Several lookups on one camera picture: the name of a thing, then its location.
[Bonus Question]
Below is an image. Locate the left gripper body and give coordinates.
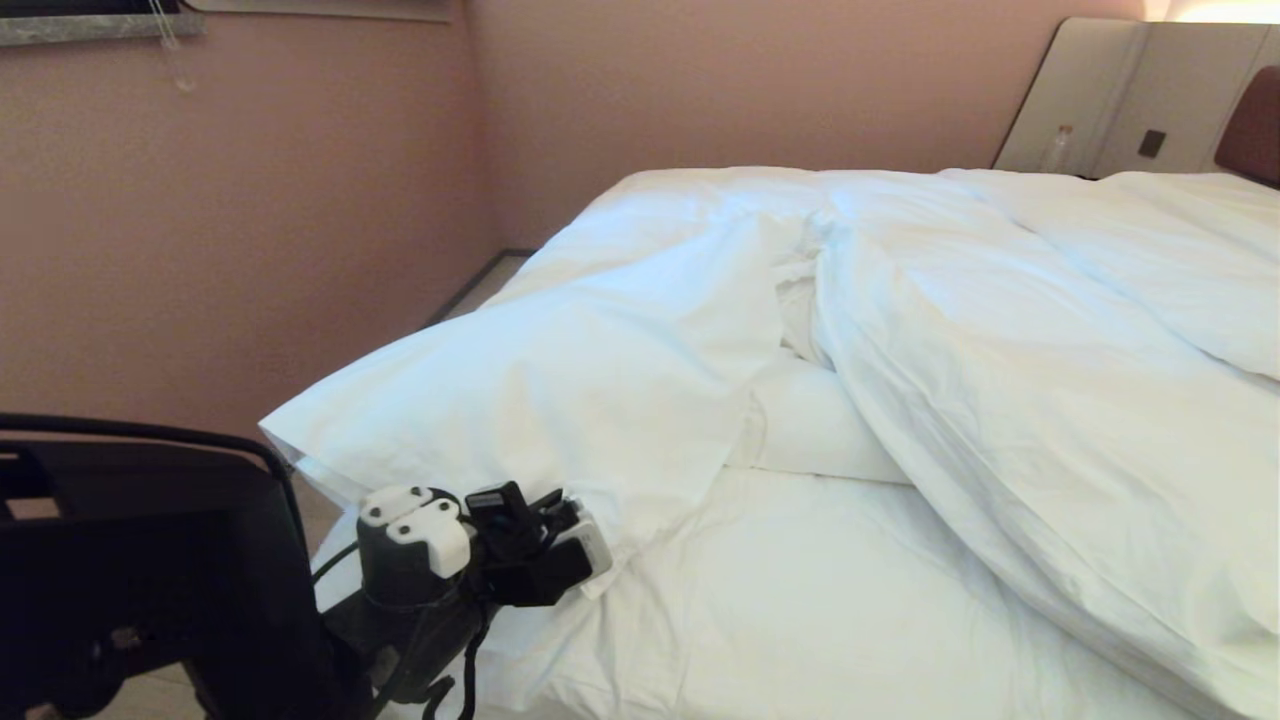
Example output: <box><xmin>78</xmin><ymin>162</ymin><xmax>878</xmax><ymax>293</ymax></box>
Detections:
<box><xmin>478</xmin><ymin>536</ymin><xmax>594</xmax><ymax>609</ymax></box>

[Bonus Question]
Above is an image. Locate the white bed with sheet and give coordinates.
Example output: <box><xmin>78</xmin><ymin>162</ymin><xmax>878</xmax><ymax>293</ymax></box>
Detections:
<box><xmin>258</xmin><ymin>165</ymin><xmax>1280</xmax><ymax>720</ymax></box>

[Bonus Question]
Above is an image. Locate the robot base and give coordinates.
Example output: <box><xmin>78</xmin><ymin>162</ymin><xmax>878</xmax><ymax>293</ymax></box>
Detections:
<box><xmin>0</xmin><ymin>412</ymin><xmax>346</xmax><ymax>720</ymax></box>

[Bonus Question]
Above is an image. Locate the white pillow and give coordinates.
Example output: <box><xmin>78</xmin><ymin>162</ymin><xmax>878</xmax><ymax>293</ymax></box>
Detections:
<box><xmin>1030</xmin><ymin>170</ymin><xmax>1280</xmax><ymax>383</ymax></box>
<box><xmin>728</xmin><ymin>348</ymin><xmax>913</xmax><ymax>487</ymax></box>

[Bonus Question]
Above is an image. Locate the grey window sill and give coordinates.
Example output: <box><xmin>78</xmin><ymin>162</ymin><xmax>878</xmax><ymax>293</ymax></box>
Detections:
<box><xmin>0</xmin><ymin>11</ymin><xmax>207</xmax><ymax>49</ymax></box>

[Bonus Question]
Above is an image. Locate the beige headboard panel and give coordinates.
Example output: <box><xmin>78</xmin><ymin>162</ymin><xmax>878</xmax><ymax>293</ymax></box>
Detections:
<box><xmin>992</xmin><ymin>16</ymin><xmax>1280</xmax><ymax>183</ymax></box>

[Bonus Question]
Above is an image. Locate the brown headboard cushion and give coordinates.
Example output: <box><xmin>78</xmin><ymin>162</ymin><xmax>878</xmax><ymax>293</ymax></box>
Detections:
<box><xmin>1213</xmin><ymin>64</ymin><xmax>1280</xmax><ymax>192</ymax></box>

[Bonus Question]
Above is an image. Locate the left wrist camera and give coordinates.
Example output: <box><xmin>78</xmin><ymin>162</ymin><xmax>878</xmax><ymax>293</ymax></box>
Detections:
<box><xmin>465</xmin><ymin>481</ymin><xmax>614</xmax><ymax>584</ymax></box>

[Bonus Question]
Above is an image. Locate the black cable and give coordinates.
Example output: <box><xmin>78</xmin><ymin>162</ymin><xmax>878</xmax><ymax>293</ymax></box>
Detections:
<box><xmin>310</xmin><ymin>538</ymin><xmax>363</xmax><ymax>589</ymax></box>
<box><xmin>420</xmin><ymin>598</ymin><xmax>493</xmax><ymax>720</ymax></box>

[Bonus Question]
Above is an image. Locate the curtain pull cord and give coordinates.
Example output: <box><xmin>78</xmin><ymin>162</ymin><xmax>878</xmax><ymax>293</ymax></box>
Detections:
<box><xmin>148</xmin><ymin>0</ymin><xmax>198</xmax><ymax>95</ymax></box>

